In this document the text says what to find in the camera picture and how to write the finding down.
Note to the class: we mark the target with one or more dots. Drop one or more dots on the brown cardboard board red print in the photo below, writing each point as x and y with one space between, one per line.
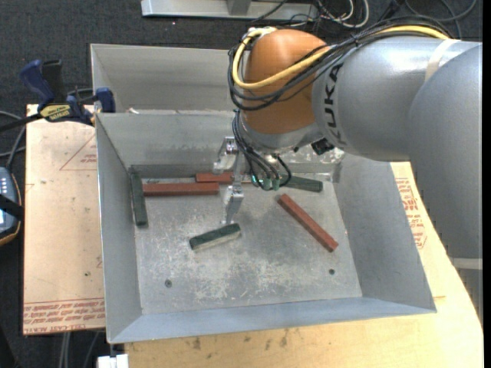
57 213

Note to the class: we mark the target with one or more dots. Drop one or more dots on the grey metal bin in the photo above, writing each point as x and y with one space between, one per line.
249 274

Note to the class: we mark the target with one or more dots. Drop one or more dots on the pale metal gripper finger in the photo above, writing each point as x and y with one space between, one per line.
227 155
234 205

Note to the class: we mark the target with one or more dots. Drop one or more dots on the red-brown flat block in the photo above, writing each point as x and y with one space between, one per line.
180 189
307 222
213 177

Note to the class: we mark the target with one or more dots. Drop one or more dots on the dark green flat block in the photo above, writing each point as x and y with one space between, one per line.
139 201
307 184
215 237

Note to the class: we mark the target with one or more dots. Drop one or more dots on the black cylinder on white bracket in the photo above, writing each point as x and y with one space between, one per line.
321 146

